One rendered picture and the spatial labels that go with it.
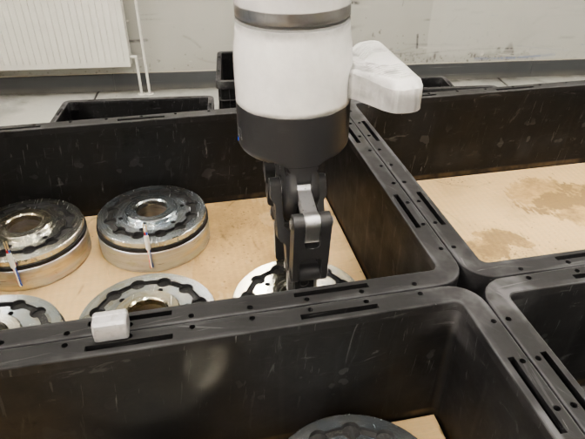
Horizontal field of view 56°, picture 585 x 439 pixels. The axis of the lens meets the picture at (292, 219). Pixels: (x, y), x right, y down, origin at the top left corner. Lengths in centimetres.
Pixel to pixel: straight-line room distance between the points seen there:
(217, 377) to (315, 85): 18
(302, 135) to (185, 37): 296
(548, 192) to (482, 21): 292
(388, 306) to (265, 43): 16
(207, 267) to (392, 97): 25
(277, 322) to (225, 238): 25
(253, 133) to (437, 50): 318
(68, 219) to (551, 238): 47
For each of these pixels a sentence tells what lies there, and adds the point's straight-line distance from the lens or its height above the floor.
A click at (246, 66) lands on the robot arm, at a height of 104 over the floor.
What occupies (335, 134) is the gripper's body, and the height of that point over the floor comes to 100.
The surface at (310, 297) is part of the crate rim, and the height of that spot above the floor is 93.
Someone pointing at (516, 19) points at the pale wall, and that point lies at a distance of 364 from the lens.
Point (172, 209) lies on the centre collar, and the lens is 52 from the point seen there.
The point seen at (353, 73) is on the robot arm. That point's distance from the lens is 35.
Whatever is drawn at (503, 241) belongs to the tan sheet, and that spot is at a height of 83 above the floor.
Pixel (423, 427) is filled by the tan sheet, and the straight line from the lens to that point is 39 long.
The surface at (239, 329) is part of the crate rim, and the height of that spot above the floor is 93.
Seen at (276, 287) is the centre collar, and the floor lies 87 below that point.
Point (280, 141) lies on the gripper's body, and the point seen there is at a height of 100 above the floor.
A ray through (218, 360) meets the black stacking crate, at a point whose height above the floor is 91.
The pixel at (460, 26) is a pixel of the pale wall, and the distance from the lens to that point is 351.
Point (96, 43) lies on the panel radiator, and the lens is 325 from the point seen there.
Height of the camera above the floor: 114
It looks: 34 degrees down
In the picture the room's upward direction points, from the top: straight up
